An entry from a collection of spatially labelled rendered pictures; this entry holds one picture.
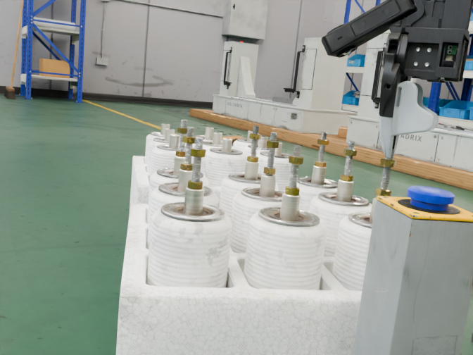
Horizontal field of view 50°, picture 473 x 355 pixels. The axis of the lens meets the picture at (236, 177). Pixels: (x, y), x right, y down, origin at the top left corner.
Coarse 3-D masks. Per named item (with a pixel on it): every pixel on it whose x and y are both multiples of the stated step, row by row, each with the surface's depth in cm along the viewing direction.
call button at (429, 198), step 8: (408, 192) 46; (416, 192) 45; (424, 192) 44; (432, 192) 44; (440, 192) 45; (448, 192) 45; (416, 200) 45; (424, 200) 44; (432, 200) 44; (440, 200) 44; (448, 200) 44; (432, 208) 44; (440, 208) 44
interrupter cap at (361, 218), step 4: (356, 212) 67; (360, 212) 67; (364, 212) 68; (368, 212) 68; (348, 216) 65; (352, 216) 65; (356, 216) 65; (360, 216) 66; (364, 216) 66; (368, 216) 66; (352, 220) 63; (356, 220) 63; (360, 220) 63; (364, 220) 64; (368, 220) 65; (356, 224) 63; (360, 224) 62; (364, 224) 62; (368, 224) 62
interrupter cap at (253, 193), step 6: (246, 192) 73; (252, 192) 74; (258, 192) 75; (276, 192) 75; (282, 192) 76; (252, 198) 71; (258, 198) 70; (264, 198) 70; (270, 198) 71; (276, 198) 71
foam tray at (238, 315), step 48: (144, 240) 70; (144, 288) 55; (192, 288) 56; (240, 288) 57; (336, 288) 60; (144, 336) 54; (192, 336) 55; (240, 336) 56; (288, 336) 57; (336, 336) 58
